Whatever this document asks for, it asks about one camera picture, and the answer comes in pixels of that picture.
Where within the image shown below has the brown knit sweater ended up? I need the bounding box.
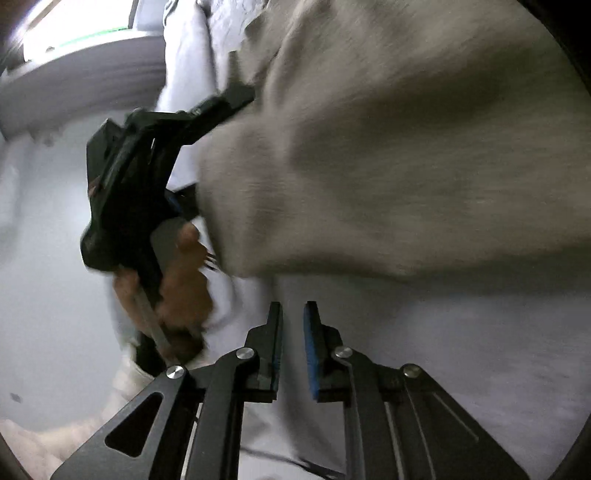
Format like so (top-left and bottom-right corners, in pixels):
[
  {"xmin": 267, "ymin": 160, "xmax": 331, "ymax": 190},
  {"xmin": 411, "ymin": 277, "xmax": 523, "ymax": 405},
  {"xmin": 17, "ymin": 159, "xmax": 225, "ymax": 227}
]
[{"xmin": 199, "ymin": 1, "xmax": 590, "ymax": 277}]

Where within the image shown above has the person's left hand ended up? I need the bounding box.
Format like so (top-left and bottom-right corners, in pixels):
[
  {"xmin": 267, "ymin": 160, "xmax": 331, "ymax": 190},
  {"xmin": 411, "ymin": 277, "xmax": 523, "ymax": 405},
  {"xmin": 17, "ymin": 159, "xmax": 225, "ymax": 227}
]
[{"xmin": 113, "ymin": 223, "xmax": 213, "ymax": 337}]

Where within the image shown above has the lavender embossed bedspread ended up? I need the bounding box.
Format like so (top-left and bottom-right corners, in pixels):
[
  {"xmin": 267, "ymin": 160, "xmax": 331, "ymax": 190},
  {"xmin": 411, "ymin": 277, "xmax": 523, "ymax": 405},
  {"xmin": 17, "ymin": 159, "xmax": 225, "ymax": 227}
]
[{"xmin": 159, "ymin": 1, "xmax": 590, "ymax": 479}]

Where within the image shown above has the window with bright light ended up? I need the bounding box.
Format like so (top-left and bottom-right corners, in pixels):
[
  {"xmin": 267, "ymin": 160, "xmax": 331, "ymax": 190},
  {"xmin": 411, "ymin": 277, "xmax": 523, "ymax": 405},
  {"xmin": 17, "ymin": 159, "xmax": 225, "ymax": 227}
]
[{"xmin": 17, "ymin": 0, "xmax": 138, "ymax": 63}]

